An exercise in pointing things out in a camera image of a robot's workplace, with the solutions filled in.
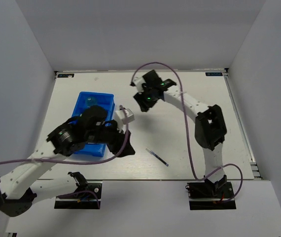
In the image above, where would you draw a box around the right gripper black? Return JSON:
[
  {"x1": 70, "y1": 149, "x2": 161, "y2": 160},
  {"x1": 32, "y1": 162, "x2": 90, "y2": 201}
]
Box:
[{"x1": 133, "y1": 85, "x2": 159, "y2": 113}]

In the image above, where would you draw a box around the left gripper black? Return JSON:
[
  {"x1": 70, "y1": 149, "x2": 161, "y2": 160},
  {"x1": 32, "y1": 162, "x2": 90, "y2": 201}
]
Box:
[{"x1": 88, "y1": 119, "x2": 137, "y2": 158}]

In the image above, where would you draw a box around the blue ink pen refill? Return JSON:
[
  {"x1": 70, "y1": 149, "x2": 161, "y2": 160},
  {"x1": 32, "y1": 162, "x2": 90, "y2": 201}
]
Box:
[{"x1": 146, "y1": 148, "x2": 169, "y2": 167}]

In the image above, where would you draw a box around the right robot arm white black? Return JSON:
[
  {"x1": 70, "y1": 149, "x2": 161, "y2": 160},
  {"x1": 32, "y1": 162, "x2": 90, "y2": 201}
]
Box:
[{"x1": 130, "y1": 70, "x2": 227, "y2": 197}]

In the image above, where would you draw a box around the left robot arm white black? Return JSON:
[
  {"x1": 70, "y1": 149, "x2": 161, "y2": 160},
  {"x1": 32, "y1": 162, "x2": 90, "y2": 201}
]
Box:
[{"x1": 0, "y1": 105, "x2": 136, "y2": 217}]

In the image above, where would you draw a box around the blue transparent tape roll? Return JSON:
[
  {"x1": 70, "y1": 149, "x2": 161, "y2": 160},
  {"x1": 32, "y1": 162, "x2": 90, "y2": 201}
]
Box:
[{"x1": 85, "y1": 96, "x2": 98, "y2": 108}]

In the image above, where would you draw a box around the blue plastic compartment tray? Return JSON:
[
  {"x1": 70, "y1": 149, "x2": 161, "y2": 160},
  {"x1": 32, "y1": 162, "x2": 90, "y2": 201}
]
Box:
[{"x1": 72, "y1": 91, "x2": 115, "y2": 157}]

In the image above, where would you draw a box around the right table corner label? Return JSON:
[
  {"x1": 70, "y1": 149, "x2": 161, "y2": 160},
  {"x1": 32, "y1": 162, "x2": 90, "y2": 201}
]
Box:
[{"x1": 205, "y1": 72, "x2": 223, "y2": 77}]

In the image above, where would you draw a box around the table corner label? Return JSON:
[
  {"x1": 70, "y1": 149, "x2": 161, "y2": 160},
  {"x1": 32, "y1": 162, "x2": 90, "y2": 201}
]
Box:
[
  {"x1": 205, "y1": 72, "x2": 223, "y2": 77},
  {"x1": 57, "y1": 74, "x2": 74, "y2": 78}
]

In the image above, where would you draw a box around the left table corner label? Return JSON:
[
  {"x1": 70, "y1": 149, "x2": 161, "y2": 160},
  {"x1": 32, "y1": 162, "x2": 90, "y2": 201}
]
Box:
[{"x1": 57, "y1": 74, "x2": 74, "y2": 78}]

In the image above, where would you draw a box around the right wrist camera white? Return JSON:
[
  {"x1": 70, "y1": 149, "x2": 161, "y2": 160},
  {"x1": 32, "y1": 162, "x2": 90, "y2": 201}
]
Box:
[{"x1": 130, "y1": 77, "x2": 145, "y2": 92}]

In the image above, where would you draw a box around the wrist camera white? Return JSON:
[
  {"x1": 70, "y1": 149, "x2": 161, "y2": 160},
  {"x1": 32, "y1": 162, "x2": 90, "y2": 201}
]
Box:
[
  {"x1": 130, "y1": 77, "x2": 145, "y2": 92},
  {"x1": 113, "y1": 109, "x2": 135, "y2": 126}
]

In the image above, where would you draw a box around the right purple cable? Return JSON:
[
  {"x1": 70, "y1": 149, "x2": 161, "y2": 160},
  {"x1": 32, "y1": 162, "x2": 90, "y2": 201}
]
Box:
[{"x1": 130, "y1": 61, "x2": 244, "y2": 203}]

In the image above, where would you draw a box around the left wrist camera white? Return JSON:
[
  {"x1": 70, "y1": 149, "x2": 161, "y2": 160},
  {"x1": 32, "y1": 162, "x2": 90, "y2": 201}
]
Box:
[{"x1": 113, "y1": 109, "x2": 135, "y2": 126}]

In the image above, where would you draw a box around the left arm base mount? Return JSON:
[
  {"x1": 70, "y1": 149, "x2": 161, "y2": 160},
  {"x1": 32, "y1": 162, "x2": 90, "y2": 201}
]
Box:
[{"x1": 54, "y1": 181, "x2": 103, "y2": 210}]

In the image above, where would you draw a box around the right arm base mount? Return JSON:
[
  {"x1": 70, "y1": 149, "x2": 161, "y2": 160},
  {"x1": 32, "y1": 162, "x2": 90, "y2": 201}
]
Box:
[{"x1": 185, "y1": 182, "x2": 236, "y2": 210}]

